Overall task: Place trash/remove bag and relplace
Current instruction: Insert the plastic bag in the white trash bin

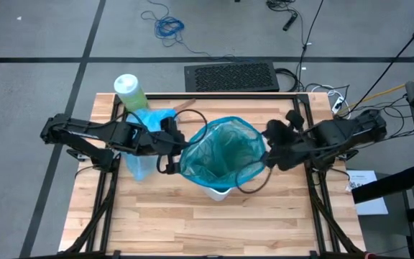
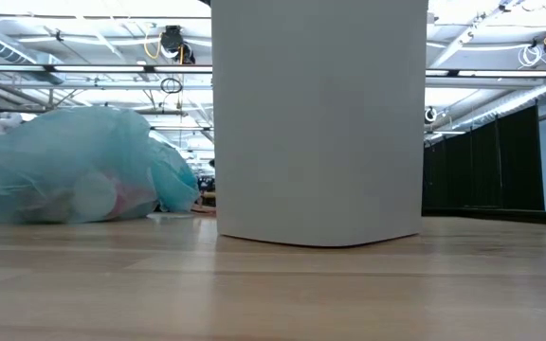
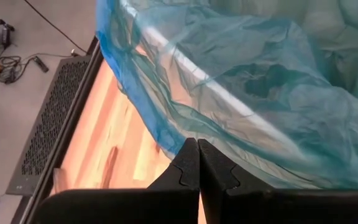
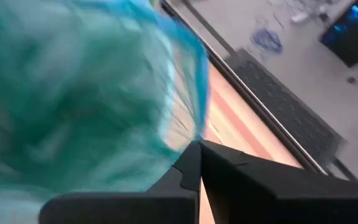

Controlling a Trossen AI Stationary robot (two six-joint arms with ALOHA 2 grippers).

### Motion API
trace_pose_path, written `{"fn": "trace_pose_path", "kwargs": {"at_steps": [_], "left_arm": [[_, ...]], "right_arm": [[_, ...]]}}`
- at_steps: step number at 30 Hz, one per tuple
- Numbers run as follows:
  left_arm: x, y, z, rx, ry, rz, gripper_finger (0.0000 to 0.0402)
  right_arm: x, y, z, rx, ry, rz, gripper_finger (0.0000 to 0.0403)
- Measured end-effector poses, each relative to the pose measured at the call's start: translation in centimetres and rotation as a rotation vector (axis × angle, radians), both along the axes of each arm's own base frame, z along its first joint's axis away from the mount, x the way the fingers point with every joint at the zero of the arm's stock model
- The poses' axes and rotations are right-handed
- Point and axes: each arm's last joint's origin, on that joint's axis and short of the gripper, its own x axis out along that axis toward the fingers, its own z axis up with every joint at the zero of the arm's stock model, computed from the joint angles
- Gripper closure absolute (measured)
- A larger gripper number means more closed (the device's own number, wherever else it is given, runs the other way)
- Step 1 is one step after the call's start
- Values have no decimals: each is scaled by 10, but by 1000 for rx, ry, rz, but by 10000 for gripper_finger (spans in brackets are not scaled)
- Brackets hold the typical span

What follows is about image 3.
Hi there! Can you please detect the white plastic trash bin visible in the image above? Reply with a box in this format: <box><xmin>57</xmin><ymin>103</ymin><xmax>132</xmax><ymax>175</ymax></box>
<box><xmin>135</xmin><ymin>0</ymin><xmax>358</xmax><ymax>175</ymax></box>

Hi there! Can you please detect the black perforated floor grate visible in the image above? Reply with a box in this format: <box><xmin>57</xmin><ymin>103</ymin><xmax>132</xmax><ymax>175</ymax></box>
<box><xmin>6</xmin><ymin>55</ymin><xmax>93</xmax><ymax>197</ymax></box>

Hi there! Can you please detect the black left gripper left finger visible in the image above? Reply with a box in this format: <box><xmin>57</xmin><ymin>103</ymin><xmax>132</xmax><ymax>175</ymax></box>
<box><xmin>34</xmin><ymin>138</ymin><xmax>201</xmax><ymax>224</ymax></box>

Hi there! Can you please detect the long black floor cable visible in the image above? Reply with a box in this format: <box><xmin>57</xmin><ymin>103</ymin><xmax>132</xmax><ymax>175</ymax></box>
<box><xmin>22</xmin><ymin>0</ymin><xmax>89</xmax><ymax>54</ymax></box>

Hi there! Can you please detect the black floor cable bundle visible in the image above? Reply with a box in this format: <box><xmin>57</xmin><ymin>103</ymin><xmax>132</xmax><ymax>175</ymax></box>
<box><xmin>0</xmin><ymin>53</ymin><xmax>35</xmax><ymax>87</ymax></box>

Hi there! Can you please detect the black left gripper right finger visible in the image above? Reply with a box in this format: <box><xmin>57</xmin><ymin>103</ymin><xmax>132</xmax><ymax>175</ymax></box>
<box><xmin>197</xmin><ymin>138</ymin><xmax>358</xmax><ymax>224</ymax></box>

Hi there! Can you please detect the teal trash bag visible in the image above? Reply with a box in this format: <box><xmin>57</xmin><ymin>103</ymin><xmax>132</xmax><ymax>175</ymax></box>
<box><xmin>95</xmin><ymin>0</ymin><xmax>358</xmax><ymax>190</ymax></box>

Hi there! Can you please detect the black power strip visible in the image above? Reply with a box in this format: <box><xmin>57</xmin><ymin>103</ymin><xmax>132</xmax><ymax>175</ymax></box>
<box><xmin>32</xmin><ymin>55</ymin><xmax>50</xmax><ymax>74</ymax></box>

